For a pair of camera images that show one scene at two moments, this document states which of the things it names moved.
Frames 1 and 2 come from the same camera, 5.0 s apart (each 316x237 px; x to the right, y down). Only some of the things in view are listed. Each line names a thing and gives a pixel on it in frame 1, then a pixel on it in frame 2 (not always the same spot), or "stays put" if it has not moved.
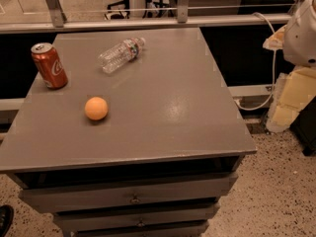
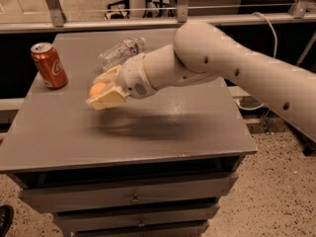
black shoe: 6,218 stays put
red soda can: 49,65 stays put
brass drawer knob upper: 135,199 stays put
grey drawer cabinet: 160,164 stays put
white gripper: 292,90 to 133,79
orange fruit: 96,108 to 96,88
